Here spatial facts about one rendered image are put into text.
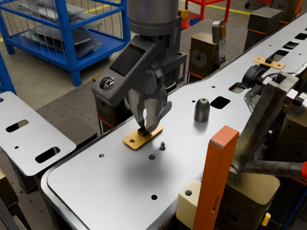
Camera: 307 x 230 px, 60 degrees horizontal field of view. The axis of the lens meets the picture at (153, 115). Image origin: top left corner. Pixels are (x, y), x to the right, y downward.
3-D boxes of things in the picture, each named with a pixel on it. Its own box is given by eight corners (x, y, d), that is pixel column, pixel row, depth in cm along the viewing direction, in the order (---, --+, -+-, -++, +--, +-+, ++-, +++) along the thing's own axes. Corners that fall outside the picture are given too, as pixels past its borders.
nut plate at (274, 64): (251, 60, 78) (252, 57, 77) (257, 56, 80) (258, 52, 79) (280, 70, 74) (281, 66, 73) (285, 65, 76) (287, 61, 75)
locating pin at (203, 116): (198, 116, 60) (201, 92, 56) (210, 122, 58) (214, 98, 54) (189, 123, 58) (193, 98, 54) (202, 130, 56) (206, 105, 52)
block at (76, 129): (86, 183, 81) (68, 108, 63) (112, 206, 74) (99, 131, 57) (66, 198, 76) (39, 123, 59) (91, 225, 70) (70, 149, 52)
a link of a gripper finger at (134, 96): (159, 117, 56) (162, 80, 50) (139, 131, 52) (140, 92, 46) (148, 110, 57) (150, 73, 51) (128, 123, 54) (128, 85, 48)
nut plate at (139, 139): (150, 120, 56) (150, 115, 55) (164, 128, 54) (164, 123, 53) (121, 140, 51) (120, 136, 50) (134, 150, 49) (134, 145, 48)
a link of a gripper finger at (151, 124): (177, 127, 53) (177, 86, 48) (156, 141, 50) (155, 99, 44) (165, 121, 55) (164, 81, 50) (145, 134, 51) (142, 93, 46)
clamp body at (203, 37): (186, 113, 107) (194, 28, 86) (210, 127, 101) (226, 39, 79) (175, 121, 104) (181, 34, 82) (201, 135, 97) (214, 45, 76)
